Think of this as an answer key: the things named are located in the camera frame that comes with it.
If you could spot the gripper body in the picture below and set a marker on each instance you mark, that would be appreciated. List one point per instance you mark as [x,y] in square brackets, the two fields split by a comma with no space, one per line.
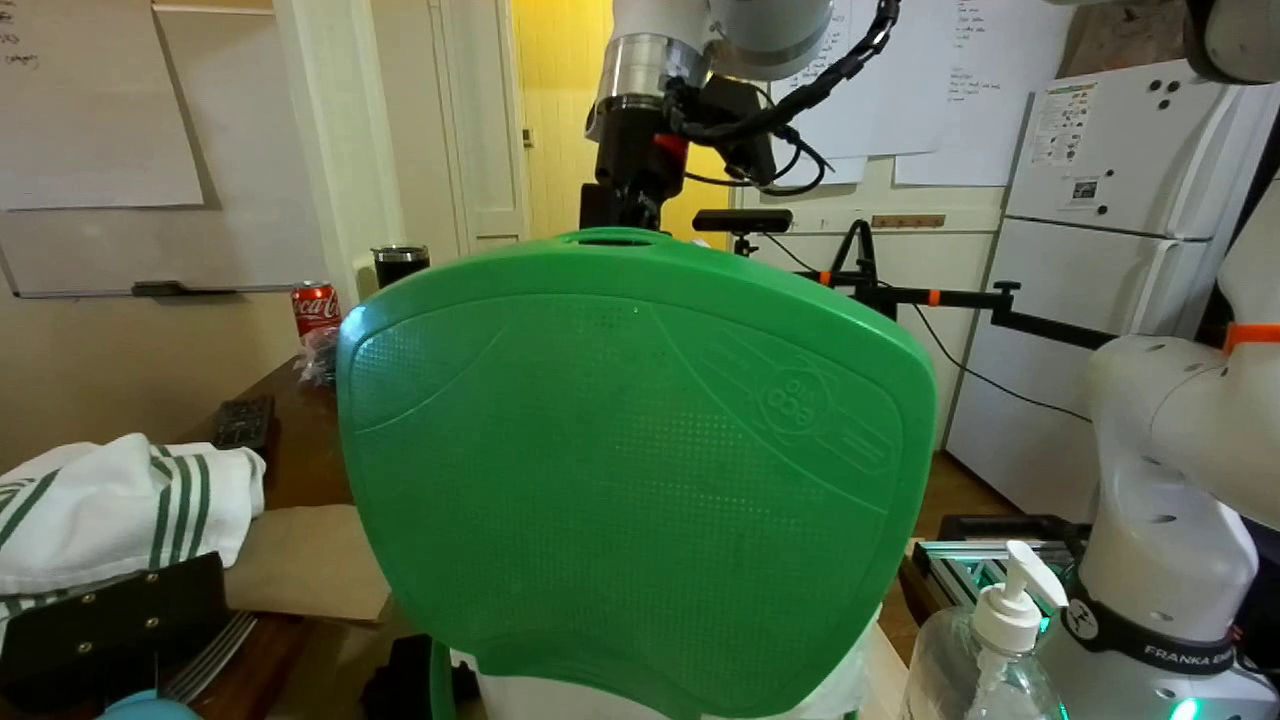
[632,150]

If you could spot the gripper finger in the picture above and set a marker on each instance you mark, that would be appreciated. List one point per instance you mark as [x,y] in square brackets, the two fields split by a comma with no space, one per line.
[640,212]
[596,208]

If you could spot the green trash can lid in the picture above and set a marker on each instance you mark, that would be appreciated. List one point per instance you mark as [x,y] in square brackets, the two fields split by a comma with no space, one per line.
[620,460]

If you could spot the red soda can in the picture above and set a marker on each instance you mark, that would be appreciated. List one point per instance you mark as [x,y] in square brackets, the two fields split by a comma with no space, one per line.
[316,310]

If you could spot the clear pump dispenser bottle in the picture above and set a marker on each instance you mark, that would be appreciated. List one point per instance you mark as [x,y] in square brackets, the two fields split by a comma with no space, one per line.
[985,650]

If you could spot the white door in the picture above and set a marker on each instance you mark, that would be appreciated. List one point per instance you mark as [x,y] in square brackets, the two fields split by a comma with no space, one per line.
[490,130]

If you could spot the black tumbler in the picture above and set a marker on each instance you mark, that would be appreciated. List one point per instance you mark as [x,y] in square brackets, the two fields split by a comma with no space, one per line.
[400,264]

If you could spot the wooden key hook rack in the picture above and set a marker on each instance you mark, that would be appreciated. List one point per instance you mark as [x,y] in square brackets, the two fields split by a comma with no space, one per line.
[907,221]

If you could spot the clear crumpled plastic wrap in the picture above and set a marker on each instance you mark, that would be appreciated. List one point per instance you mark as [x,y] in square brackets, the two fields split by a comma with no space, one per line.
[320,360]

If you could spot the white paper sheets with notes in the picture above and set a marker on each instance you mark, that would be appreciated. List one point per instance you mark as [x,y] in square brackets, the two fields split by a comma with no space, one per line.
[960,90]

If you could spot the whiteboard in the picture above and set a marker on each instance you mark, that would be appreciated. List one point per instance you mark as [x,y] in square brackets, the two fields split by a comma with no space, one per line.
[250,180]

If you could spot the black remote control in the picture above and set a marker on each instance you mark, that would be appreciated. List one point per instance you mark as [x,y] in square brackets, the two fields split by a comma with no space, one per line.
[244,422]

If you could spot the printed chart sheet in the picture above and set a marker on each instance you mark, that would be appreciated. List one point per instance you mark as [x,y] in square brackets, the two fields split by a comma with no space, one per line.
[1064,124]

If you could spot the small printed card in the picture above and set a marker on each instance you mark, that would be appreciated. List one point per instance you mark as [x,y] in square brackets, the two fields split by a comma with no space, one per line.
[1081,192]

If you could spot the whiteboard eraser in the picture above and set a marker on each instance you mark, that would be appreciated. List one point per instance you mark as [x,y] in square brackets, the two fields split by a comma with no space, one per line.
[158,289]

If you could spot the white refrigerator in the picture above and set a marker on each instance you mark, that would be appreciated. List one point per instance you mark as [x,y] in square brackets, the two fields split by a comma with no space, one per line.
[1090,320]

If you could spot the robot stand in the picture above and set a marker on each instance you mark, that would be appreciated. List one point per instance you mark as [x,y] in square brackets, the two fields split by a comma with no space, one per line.
[965,570]

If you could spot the large white paper sheet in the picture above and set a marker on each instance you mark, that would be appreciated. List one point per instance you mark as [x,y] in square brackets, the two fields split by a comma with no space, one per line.
[90,110]

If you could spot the white green striped towel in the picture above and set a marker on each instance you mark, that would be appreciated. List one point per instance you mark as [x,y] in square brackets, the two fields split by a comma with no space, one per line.
[110,510]

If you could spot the silver fork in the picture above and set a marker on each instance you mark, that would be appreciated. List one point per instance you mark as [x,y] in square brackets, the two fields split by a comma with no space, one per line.
[208,660]

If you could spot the black riveted leather case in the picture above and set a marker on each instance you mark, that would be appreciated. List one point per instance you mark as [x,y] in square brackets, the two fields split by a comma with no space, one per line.
[110,625]

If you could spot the light blue round object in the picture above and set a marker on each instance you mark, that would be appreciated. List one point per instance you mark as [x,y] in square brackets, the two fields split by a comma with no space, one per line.
[148,708]

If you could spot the camera on mount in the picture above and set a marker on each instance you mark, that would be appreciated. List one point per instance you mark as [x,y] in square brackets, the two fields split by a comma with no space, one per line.
[742,221]

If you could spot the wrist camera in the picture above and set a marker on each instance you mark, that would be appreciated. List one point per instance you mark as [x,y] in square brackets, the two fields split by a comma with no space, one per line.
[738,118]

